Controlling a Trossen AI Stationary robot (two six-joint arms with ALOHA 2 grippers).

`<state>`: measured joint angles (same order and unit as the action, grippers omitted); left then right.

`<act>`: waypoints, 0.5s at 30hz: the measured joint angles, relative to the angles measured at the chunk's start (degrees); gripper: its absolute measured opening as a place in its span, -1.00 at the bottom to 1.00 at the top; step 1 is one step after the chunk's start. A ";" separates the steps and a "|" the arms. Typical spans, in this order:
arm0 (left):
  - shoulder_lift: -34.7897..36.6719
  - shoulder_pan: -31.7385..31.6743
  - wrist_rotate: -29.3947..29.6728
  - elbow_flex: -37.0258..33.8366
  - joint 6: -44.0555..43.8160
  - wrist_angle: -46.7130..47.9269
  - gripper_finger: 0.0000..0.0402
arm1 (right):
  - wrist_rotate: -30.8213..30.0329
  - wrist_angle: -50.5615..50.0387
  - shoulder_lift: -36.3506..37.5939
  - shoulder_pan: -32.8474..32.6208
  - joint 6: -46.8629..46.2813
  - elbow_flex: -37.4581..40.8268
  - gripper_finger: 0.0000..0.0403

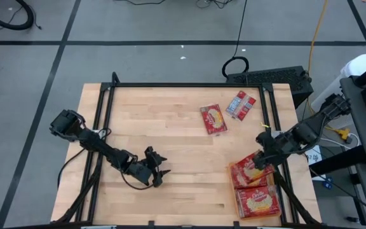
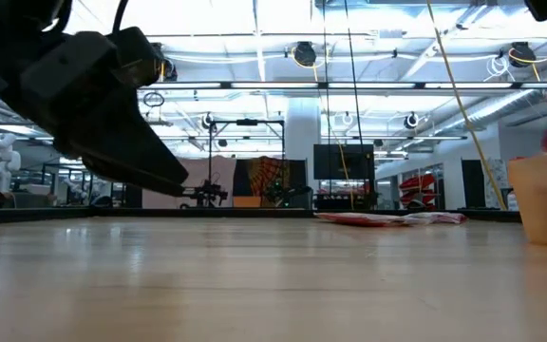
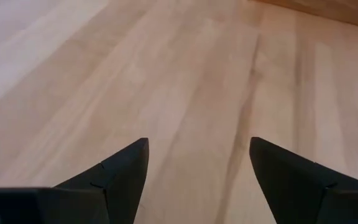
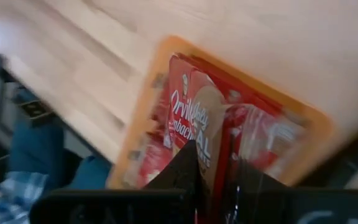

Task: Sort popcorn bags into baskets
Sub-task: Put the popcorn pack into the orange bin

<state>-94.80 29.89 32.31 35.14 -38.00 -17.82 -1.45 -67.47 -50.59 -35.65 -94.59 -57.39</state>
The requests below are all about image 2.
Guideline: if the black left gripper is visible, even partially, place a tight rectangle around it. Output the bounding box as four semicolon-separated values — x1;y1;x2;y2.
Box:
19;30;190;198

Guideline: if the black curtain panel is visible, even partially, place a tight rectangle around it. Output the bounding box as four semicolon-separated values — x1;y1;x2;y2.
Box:
124;184;144;209

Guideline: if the black background robot station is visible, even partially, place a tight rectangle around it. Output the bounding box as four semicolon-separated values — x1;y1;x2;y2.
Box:
173;118;313;210

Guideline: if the beige curtain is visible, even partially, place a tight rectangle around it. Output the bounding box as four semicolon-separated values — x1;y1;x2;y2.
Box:
141;155;237;210

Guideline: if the white robot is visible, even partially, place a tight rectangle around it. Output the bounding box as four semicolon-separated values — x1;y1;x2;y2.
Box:
0;131;22;195

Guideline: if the small orange box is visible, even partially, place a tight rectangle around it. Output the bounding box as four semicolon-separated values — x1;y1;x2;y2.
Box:
232;196;263;209

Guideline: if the orange patterned panel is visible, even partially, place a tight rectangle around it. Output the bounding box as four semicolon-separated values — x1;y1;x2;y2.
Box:
233;156;309;209

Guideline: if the black door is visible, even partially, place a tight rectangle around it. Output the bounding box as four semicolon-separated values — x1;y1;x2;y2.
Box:
461;159;487;209

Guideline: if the red shelf rack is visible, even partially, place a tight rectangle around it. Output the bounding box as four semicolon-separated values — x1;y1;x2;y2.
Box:
398;173;439;206

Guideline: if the black metal table frame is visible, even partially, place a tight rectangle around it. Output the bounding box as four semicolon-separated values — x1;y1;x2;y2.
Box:
0;206;524;226

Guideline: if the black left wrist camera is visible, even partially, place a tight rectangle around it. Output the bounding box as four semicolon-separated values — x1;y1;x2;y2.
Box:
106;26;166;90

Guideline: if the yellow hanging cable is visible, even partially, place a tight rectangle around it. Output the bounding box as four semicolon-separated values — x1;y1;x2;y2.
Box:
424;0;509;212

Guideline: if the black sleeved cable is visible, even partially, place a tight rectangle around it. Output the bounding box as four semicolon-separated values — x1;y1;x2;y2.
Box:
110;0;131;34

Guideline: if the black hanging cable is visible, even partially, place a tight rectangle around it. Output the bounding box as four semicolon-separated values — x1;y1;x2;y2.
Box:
344;0;368;196

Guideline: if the black wall monitor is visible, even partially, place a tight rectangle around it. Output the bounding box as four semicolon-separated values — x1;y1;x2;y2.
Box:
312;143;376;181

